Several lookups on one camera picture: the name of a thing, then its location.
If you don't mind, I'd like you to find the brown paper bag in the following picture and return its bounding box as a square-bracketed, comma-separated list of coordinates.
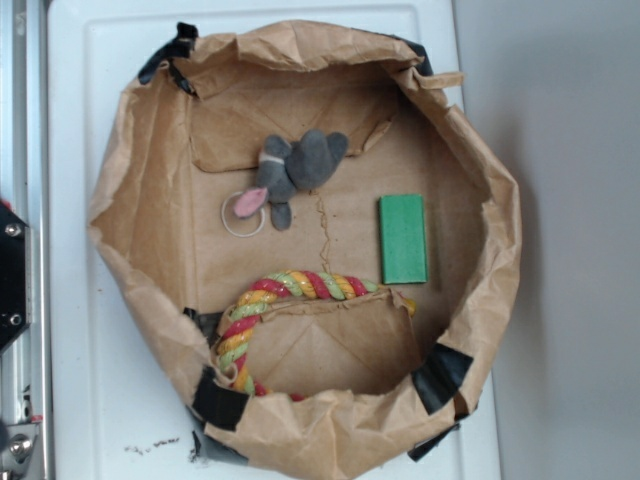
[89, 20, 522, 479]

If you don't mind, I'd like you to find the gray plush elephant toy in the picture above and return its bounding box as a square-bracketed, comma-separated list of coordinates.
[233, 129, 349, 231]

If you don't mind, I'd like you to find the green rectangular block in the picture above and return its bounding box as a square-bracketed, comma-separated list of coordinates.
[378, 194, 429, 284]

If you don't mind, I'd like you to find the white plastic tray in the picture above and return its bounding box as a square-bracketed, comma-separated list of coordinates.
[45, 0, 503, 480]

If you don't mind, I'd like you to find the multicolor rope ring toy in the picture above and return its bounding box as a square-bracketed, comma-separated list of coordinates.
[212, 270, 421, 401]

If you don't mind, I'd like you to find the white plastic ring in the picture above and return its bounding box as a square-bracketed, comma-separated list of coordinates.
[220, 191, 266, 238]

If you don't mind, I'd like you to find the black metal bracket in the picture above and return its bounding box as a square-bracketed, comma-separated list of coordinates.
[0, 200, 31, 354]

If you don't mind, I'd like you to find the aluminum frame rail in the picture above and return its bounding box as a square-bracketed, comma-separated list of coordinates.
[1, 1, 55, 479]

